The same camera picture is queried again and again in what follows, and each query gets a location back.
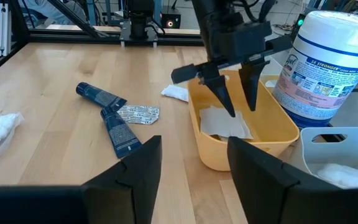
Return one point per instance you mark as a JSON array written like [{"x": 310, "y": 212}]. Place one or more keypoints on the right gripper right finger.
[{"x": 259, "y": 186}]

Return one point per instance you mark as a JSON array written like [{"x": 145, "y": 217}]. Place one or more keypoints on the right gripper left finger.
[{"x": 129, "y": 186}]

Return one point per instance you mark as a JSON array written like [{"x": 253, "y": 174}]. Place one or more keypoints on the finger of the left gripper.
[
  {"x": 251, "y": 84},
  {"x": 219, "y": 90}
]

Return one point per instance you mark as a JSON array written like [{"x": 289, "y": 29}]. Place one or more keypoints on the small white paper packet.
[{"x": 175, "y": 92}]

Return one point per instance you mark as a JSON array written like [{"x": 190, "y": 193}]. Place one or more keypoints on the dark blue toiletry tube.
[
  {"x": 120, "y": 133},
  {"x": 99, "y": 96}
]

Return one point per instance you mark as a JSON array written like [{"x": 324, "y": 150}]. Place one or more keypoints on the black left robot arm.
[{"x": 216, "y": 12}]

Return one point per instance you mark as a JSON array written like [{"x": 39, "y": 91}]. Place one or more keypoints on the yellow plastic bin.
[{"x": 269, "y": 133}]

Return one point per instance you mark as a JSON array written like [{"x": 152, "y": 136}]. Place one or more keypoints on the black device green light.
[{"x": 299, "y": 22}]

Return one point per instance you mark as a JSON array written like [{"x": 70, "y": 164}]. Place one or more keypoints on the black box red light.
[{"x": 169, "y": 20}]

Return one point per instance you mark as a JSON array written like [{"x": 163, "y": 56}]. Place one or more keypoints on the Lysol wipes canister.
[{"x": 322, "y": 71}]

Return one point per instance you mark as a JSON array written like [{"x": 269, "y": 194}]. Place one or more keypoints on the grey plastic bin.
[{"x": 353, "y": 149}]

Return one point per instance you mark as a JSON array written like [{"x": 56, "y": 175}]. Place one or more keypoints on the black metal table frame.
[{"x": 73, "y": 36}]

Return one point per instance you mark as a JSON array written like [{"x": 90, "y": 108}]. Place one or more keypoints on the silver aluminium bracket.
[{"x": 4, "y": 28}]

